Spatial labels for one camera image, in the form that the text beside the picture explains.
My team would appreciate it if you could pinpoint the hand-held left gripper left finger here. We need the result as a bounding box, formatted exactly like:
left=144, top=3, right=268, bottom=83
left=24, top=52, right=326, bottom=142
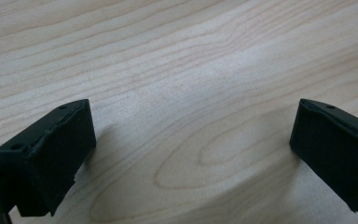
left=0, top=99, right=97, bottom=217

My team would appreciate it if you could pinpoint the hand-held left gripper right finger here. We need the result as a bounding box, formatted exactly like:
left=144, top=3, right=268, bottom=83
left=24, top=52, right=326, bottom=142
left=289, top=98, right=358, bottom=216

